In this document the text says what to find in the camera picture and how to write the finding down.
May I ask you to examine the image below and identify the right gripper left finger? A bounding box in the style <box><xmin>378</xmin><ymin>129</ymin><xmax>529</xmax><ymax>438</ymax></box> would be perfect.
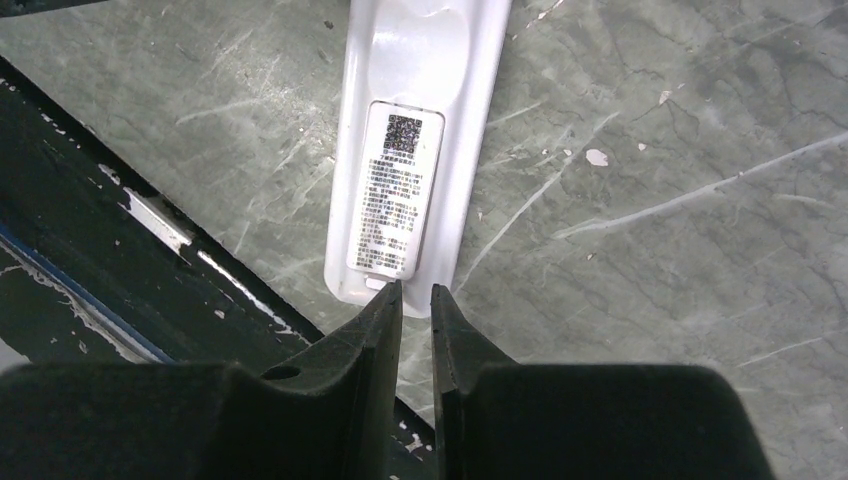
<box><xmin>1</xmin><ymin>282</ymin><xmax>403</xmax><ymax>479</ymax></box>

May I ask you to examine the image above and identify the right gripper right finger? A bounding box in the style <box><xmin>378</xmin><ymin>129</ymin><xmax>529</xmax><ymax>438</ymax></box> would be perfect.
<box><xmin>431</xmin><ymin>285</ymin><xmax>774</xmax><ymax>479</ymax></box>

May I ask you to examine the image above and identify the white remote control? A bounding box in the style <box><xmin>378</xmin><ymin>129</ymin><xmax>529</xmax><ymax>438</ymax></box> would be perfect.
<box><xmin>324</xmin><ymin>0</ymin><xmax>511</xmax><ymax>318</ymax></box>

